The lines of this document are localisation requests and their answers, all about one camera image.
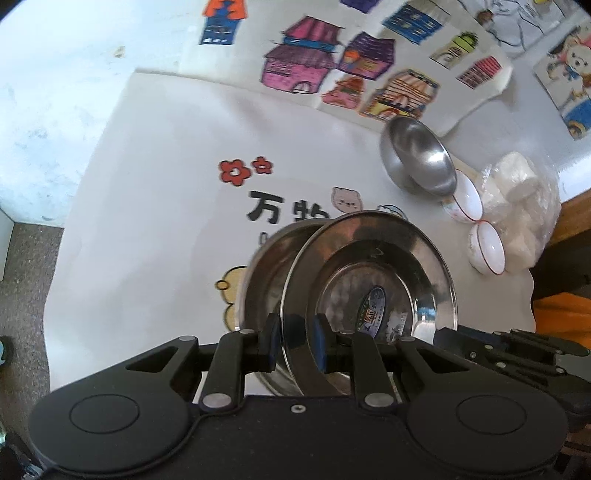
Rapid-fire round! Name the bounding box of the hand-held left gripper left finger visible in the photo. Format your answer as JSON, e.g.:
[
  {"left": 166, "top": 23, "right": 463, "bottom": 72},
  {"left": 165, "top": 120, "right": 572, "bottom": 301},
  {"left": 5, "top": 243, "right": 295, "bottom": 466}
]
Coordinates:
[{"left": 124, "top": 313, "right": 283, "bottom": 412}]

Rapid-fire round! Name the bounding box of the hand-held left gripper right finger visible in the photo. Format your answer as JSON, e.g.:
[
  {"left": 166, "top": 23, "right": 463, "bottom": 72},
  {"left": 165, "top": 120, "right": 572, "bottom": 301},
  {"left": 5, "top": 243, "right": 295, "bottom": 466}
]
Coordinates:
[{"left": 311, "top": 314, "right": 467, "bottom": 411}]

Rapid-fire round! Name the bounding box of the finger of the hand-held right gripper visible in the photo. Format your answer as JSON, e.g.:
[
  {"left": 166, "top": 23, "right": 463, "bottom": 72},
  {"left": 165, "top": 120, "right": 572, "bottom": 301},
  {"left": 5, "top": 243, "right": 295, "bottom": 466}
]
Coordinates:
[{"left": 434, "top": 325, "right": 568, "bottom": 385}]

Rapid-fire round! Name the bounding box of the plain stainless steel plate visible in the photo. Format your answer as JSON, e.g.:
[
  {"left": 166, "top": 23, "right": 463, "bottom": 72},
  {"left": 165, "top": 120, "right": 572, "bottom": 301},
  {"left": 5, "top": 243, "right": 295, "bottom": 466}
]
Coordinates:
[{"left": 245, "top": 220, "right": 333, "bottom": 398}]

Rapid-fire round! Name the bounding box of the small white red-rimmed bowl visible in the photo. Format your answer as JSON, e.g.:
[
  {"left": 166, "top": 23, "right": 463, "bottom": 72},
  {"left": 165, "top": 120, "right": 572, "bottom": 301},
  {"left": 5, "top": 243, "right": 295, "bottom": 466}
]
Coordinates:
[
  {"left": 468, "top": 220, "right": 507, "bottom": 276},
  {"left": 442, "top": 170, "right": 484, "bottom": 225}
]

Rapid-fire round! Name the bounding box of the steel plate with oval sticker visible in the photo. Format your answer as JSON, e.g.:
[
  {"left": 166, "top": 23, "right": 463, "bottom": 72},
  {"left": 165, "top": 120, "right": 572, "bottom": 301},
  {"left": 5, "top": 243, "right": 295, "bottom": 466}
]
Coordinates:
[{"left": 279, "top": 210, "right": 459, "bottom": 398}]

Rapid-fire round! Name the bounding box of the stainless steel bowl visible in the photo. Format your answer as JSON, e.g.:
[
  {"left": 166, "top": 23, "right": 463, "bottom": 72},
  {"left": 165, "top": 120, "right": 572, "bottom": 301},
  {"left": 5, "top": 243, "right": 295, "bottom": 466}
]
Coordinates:
[{"left": 379, "top": 116, "right": 459, "bottom": 197}]

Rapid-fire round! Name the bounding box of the orange cloth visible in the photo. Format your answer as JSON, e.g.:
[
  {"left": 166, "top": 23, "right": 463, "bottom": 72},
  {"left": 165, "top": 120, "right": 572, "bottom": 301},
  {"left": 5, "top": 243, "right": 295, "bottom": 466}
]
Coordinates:
[{"left": 531, "top": 295, "right": 591, "bottom": 352}]

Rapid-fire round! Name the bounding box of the clear bag of white blocks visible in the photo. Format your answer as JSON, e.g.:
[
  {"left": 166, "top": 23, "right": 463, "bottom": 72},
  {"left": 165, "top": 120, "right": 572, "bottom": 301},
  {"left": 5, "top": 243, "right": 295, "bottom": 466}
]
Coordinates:
[{"left": 480, "top": 151, "right": 563, "bottom": 273}]

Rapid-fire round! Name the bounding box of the white poster with red flowers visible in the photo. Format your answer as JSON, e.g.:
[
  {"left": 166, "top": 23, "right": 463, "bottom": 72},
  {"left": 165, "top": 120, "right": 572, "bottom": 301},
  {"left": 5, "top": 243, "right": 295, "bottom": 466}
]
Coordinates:
[{"left": 44, "top": 69, "right": 536, "bottom": 393}]

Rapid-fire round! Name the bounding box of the white box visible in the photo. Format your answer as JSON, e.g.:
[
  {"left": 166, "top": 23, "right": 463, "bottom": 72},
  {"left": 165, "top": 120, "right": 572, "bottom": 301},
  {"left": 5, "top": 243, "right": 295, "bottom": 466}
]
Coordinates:
[{"left": 0, "top": 208, "right": 14, "bottom": 282}]

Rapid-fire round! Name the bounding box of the bear cartoon drawing sheet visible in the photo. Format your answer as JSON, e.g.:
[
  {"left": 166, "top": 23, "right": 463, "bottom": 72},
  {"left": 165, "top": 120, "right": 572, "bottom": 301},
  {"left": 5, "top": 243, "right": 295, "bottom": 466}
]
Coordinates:
[{"left": 532, "top": 25, "right": 591, "bottom": 141}]

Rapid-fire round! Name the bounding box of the partly coloured cartoon drawing sheet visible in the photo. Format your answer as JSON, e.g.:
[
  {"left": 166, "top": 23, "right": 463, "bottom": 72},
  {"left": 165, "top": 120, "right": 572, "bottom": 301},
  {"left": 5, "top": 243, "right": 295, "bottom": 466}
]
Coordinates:
[{"left": 471, "top": 0, "right": 585, "bottom": 49}]

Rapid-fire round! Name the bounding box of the coloured houses drawing sheet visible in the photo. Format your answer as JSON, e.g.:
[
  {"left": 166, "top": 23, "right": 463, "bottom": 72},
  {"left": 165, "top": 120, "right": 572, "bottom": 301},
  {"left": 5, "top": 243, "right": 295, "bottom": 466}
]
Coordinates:
[{"left": 178, "top": 0, "right": 514, "bottom": 137}]

